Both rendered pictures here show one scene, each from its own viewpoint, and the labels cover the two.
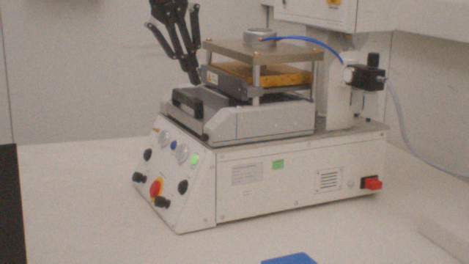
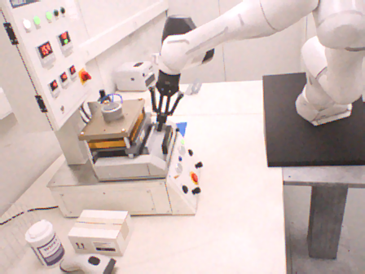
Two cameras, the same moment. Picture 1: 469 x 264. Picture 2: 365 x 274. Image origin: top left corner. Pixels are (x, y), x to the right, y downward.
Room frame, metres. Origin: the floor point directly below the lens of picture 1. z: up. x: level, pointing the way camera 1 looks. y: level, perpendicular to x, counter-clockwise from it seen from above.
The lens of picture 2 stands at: (2.04, 0.77, 1.58)
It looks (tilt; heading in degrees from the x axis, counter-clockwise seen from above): 31 degrees down; 217
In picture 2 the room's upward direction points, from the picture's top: 10 degrees counter-clockwise
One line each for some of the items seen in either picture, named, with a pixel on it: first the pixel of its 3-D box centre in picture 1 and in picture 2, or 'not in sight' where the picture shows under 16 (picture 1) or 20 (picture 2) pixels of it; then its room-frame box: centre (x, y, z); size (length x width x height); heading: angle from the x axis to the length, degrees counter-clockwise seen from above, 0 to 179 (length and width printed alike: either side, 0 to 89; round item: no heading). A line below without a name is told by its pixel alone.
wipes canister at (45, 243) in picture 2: not in sight; (46, 244); (1.78, -0.09, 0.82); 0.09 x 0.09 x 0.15
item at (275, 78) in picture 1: (260, 64); (117, 124); (1.36, -0.06, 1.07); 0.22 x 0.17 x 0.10; 26
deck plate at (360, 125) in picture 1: (270, 119); (117, 155); (1.39, -0.09, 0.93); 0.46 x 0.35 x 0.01; 116
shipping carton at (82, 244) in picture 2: not in sight; (102, 232); (1.64, 0.03, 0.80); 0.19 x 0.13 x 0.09; 109
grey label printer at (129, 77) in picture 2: not in sight; (135, 76); (0.50, -0.76, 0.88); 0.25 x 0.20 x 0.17; 103
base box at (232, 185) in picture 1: (257, 158); (134, 170); (1.35, -0.06, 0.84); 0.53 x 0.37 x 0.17; 116
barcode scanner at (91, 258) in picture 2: not in sight; (84, 266); (1.77, 0.07, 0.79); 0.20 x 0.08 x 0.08; 109
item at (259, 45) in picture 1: (275, 57); (109, 119); (1.37, -0.09, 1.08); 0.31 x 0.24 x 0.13; 26
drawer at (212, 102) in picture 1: (240, 105); (134, 145); (1.35, -0.01, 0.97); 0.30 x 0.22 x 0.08; 116
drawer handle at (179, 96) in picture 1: (187, 102); (167, 139); (1.29, 0.11, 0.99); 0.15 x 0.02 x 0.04; 26
